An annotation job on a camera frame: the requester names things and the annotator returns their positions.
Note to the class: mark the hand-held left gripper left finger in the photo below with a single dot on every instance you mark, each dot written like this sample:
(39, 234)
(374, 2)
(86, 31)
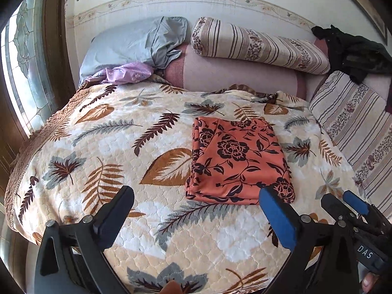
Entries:
(111, 217)

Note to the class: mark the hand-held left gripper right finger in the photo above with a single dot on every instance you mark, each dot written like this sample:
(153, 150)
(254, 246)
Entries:
(278, 217)

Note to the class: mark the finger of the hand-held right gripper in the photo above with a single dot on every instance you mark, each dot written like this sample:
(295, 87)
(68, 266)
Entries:
(332, 204)
(355, 202)

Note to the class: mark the orange floral blouse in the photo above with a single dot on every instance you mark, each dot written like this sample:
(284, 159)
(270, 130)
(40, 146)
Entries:
(239, 162)

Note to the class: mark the pile of dark clothes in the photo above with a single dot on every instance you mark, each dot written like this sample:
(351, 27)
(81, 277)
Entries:
(355, 55)

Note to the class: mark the person's right hand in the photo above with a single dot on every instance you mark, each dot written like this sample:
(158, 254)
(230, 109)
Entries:
(370, 283)

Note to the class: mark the striped floral square cushion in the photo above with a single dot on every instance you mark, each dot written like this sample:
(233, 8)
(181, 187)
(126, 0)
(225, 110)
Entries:
(355, 119)

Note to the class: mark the cream leaf-print blanket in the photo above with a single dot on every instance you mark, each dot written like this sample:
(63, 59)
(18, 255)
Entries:
(128, 122)

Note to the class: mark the purple floral cloth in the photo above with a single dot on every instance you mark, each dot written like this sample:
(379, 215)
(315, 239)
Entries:
(128, 72)

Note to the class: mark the grey-blue pillow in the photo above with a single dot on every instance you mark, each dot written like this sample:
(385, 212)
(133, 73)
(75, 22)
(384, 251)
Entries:
(122, 46)

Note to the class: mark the striped floral bolster pillow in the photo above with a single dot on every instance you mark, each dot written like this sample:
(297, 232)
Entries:
(260, 46)

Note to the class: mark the stained glass window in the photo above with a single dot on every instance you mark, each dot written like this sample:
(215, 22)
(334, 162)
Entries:
(24, 67)

